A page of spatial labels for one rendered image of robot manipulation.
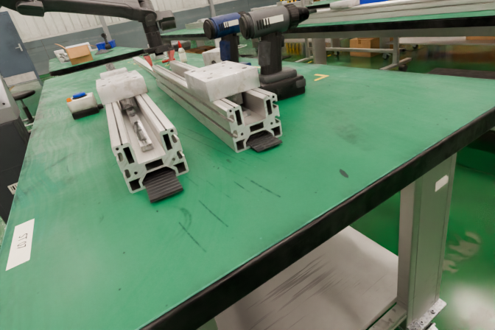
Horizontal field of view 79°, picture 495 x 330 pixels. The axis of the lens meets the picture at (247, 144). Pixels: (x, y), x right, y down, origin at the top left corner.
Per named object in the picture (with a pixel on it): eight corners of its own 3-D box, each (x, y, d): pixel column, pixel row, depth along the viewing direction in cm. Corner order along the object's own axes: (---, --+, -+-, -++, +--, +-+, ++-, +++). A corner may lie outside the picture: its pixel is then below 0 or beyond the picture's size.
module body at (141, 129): (109, 100, 117) (101, 79, 113) (135, 93, 120) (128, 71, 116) (130, 194, 49) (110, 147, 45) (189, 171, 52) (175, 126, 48)
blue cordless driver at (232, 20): (215, 90, 100) (199, 20, 91) (263, 74, 108) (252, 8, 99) (227, 93, 94) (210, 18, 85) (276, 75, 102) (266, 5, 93)
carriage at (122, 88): (104, 102, 87) (96, 79, 84) (143, 92, 90) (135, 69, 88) (107, 116, 73) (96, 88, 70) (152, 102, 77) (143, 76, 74)
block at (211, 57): (202, 78, 121) (197, 54, 117) (222, 70, 129) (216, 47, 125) (220, 78, 115) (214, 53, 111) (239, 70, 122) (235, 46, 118)
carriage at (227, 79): (191, 100, 72) (183, 71, 69) (232, 87, 75) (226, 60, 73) (213, 116, 58) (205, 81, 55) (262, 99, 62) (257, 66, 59)
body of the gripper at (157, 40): (171, 48, 124) (166, 29, 120) (146, 54, 120) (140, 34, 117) (168, 47, 129) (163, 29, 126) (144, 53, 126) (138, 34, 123)
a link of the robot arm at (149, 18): (138, -2, 113) (144, 15, 110) (168, -7, 116) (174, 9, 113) (144, 23, 124) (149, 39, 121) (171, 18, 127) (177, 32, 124)
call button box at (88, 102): (75, 114, 106) (67, 97, 103) (104, 106, 109) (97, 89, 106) (74, 120, 99) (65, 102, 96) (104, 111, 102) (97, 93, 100)
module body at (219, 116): (158, 86, 123) (151, 65, 119) (181, 80, 126) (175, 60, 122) (236, 153, 55) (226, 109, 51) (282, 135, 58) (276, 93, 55)
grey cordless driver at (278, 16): (251, 99, 83) (235, 14, 74) (314, 82, 87) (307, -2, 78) (261, 106, 76) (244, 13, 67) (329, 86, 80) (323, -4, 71)
